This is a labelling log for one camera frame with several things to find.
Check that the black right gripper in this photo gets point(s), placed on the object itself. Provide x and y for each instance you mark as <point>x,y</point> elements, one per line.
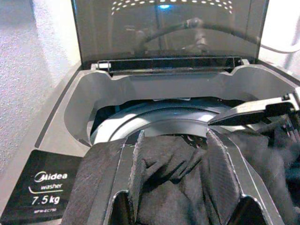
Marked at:
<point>280,110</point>

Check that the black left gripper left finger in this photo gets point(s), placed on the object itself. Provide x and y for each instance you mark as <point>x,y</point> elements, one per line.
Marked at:
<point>122,178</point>

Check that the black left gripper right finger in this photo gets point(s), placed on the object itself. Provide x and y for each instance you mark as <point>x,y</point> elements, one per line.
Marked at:
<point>243,178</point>

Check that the black cloth garment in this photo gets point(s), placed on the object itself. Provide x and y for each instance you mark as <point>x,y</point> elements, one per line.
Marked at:
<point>175,175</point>

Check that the grey top-load washing machine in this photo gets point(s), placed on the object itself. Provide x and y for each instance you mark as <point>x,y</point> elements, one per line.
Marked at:
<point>77,98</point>

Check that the black Midea washer sticker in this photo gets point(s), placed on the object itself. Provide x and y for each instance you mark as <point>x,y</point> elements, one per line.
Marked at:
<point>47,187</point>

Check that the tinted transparent washer lid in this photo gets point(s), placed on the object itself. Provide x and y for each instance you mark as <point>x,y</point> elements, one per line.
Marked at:
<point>117,35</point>

